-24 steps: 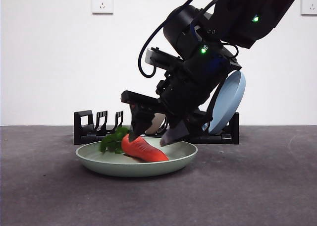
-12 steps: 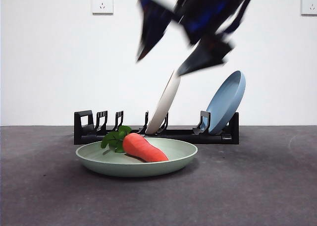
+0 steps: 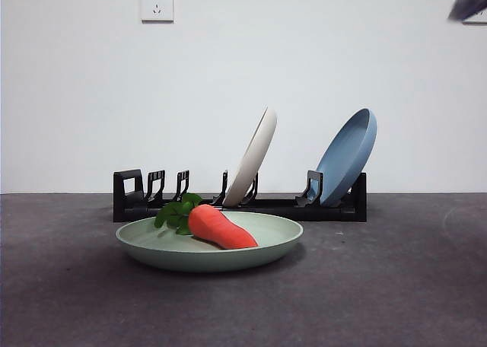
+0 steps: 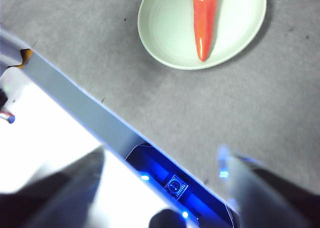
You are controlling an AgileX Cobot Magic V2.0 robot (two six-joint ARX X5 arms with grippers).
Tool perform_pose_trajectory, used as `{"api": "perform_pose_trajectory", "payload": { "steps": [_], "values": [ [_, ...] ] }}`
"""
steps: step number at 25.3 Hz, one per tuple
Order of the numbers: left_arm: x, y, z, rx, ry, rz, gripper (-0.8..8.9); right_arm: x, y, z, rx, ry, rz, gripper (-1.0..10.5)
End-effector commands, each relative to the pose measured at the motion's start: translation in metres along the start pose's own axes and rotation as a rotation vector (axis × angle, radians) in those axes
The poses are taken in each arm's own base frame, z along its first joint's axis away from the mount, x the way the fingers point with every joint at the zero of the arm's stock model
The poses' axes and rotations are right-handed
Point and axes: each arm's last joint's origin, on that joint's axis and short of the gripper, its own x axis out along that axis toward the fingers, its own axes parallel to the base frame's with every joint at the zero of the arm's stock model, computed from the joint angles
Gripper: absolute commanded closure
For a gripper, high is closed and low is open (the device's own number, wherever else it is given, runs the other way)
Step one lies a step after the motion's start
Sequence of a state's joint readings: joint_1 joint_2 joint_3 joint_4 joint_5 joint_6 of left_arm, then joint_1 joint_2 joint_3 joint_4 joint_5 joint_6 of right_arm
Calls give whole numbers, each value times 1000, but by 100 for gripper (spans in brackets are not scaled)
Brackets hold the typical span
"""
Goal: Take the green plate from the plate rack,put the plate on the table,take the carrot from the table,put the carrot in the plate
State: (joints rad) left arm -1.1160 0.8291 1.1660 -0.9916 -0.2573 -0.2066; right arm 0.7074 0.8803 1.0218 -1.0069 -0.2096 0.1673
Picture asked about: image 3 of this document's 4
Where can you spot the black plate rack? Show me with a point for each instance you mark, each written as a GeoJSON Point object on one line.
{"type": "Point", "coordinates": [327, 213]}

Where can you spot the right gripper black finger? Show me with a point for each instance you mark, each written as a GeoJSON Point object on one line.
{"type": "Point", "coordinates": [472, 0]}

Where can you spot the orange carrot with green leaves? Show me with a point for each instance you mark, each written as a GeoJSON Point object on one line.
{"type": "Point", "coordinates": [217, 227]}

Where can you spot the light blue plate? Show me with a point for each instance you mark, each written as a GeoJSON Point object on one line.
{"type": "Point", "coordinates": [346, 160]}

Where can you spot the white wall socket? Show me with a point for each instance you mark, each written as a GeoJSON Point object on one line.
{"type": "Point", "coordinates": [477, 20]}
{"type": "Point", "coordinates": [157, 5]}

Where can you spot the pale green plate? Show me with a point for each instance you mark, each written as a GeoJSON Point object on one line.
{"type": "Point", "coordinates": [213, 261]}

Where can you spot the cream plate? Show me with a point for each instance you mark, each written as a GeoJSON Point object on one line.
{"type": "Point", "coordinates": [251, 156]}

